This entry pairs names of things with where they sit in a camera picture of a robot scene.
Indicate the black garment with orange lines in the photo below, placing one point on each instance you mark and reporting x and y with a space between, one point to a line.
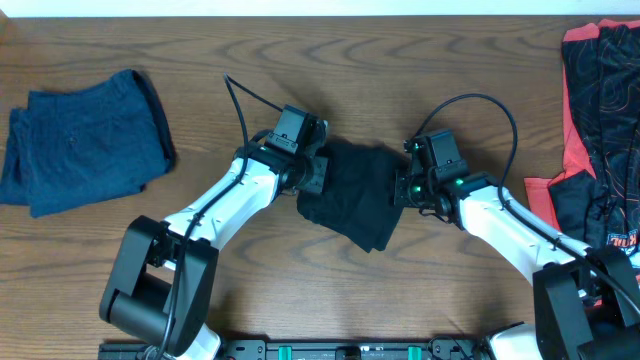
605 125

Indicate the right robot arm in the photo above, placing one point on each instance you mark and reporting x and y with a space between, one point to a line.
586 300

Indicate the folded dark blue garment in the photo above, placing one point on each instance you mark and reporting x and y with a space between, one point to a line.
67 150

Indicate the black t-shirt with white logo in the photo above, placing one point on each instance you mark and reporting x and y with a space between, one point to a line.
357 197

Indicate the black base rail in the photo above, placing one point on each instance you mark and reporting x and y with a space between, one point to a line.
439 348

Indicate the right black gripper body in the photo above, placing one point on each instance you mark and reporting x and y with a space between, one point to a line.
414 191

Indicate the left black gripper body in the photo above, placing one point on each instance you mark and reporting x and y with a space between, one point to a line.
312 175

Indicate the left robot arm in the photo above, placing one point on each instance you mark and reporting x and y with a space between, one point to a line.
161 282

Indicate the red orange garment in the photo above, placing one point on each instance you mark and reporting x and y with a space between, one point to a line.
570 150

